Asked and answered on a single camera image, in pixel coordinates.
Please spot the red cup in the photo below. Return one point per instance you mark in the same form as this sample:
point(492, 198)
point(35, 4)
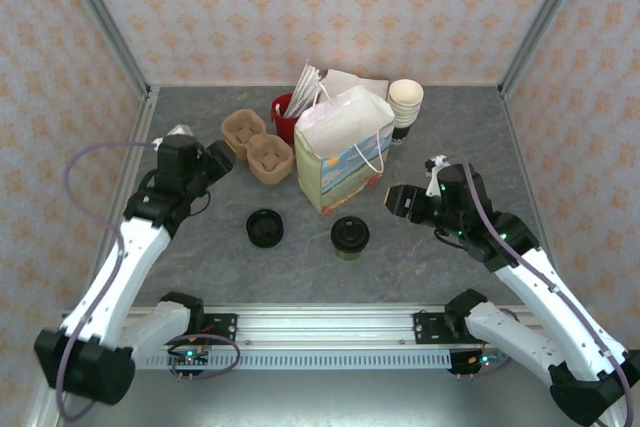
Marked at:
point(282, 122)

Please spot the stack of paper cups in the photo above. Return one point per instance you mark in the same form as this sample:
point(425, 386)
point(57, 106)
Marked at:
point(406, 92)

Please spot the control board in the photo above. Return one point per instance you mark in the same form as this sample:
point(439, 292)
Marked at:
point(477, 361)
point(189, 358)

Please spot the left control board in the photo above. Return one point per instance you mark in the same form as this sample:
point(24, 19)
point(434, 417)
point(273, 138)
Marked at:
point(189, 358)

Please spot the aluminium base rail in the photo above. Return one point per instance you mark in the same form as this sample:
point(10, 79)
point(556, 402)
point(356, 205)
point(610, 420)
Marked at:
point(325, 324)

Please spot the cream paper cup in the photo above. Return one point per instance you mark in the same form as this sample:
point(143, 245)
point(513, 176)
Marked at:
point(405, 115)
point(404, 122)

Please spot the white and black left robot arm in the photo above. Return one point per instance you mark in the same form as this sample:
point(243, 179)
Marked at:
point(120, 277)

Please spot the black plastic cup lid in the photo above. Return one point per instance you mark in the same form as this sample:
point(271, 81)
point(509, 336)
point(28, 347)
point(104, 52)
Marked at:
point(350, 234)

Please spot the black right mount plate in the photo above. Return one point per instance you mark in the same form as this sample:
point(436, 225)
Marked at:
point(430, 329)

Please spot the aluminium frame post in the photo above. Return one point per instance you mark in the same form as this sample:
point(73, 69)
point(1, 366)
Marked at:
point(102, 17)
point(545, 17)

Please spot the white paper wrapped straw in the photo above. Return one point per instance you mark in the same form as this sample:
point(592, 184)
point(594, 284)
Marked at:
point(312, 94)
point(306, 89)
point(299, 84)

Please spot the black printed paper cup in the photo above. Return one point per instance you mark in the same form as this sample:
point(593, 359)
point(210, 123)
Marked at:
point(402, 136)

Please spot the black mount plate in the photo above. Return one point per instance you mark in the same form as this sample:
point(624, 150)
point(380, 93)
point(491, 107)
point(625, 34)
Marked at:
point(430, 329)
point(225, 329)

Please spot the white napkin stack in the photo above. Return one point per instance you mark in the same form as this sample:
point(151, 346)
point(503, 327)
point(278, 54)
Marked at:
point(345, 81)

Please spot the black cup lid stack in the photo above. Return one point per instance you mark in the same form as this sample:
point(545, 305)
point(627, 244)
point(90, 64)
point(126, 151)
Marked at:
point(265, 228)

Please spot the right control board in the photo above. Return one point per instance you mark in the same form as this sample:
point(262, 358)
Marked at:
point(477, 361)

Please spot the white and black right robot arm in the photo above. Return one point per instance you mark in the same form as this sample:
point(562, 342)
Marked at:
point(550, 312)

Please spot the printed white paper bag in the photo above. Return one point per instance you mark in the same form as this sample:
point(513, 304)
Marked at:
point(345, 122)

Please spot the black left mount plate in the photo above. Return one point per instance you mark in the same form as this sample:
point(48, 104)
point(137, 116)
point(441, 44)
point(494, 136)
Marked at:
point(225, 329)

